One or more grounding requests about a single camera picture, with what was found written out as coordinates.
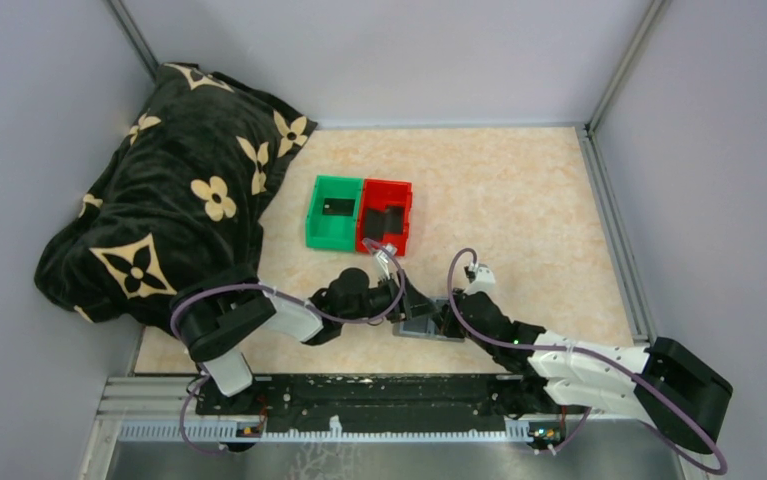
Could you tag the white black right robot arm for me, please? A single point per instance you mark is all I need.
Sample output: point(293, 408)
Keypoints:
point(663, 385)

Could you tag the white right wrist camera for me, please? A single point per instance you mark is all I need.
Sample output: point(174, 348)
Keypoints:
point(481, 279)

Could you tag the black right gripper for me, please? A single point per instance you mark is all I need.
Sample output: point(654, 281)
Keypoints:
point(447, 323)

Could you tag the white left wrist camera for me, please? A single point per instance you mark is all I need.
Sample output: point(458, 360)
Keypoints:
point(384, 256)

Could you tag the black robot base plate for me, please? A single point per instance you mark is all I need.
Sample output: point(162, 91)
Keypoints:
point(375, 403)

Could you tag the green plastic bin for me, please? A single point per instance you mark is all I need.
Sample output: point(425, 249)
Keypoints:
point(332, 217)

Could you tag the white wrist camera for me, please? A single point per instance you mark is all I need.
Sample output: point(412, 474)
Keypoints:
point(384, 256)
point(481, 279)

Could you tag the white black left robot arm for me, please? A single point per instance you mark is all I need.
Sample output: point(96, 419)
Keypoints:
point(212, 317)

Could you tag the grey leather card holder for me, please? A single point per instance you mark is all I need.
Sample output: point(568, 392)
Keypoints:
point(422, 328)

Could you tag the dark credit card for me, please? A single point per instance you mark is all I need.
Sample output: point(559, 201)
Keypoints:
point(373, 224)
point(394, 220)

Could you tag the red plastic bin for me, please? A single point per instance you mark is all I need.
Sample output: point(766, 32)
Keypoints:
point(377, 194)

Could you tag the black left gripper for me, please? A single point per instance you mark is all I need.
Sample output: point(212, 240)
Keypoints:
point(415, 304)

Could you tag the grey credit card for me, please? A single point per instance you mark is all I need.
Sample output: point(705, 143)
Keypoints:
point(338, 207)

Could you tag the black floral plush blanket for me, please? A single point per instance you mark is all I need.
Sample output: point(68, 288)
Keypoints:
point(180, 200)

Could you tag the slotted grey cable duct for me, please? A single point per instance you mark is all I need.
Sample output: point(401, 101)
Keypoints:
point(227, 432)

